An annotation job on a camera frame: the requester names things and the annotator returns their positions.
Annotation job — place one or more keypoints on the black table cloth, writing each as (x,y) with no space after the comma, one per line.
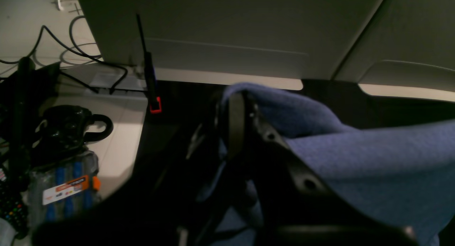
(125,218)

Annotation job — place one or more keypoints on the light blue t-shirt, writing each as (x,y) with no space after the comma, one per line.
(399,175)

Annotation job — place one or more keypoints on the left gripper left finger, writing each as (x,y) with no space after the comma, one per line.
(200,183)

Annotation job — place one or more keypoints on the orange blue clamp bottom right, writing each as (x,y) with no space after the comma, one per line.
(154,101)

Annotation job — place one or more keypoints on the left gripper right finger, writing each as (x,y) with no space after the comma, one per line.
(299,208)

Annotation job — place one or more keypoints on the packaged blue tool set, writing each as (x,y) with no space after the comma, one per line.
(63,189)

